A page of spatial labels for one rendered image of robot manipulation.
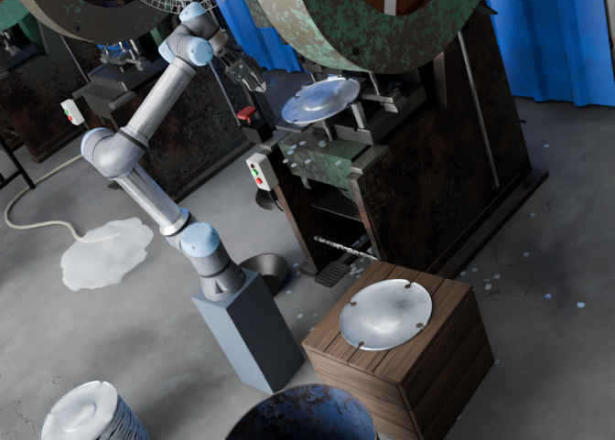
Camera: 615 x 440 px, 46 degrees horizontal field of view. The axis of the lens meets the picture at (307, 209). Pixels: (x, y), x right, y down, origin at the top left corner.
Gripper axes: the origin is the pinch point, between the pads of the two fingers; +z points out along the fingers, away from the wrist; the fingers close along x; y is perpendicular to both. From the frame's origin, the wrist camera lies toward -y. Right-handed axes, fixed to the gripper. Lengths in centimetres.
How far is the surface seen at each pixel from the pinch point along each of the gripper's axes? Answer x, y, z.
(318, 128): 3.4, -5.2, 26.1
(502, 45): 69, -107, 91
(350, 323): -12, 58, 58
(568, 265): 46, 21, 115
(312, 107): 7.0, -4.6, 18.1
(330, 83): 13.6, -19.9, 21.0
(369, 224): 2, 21, 55
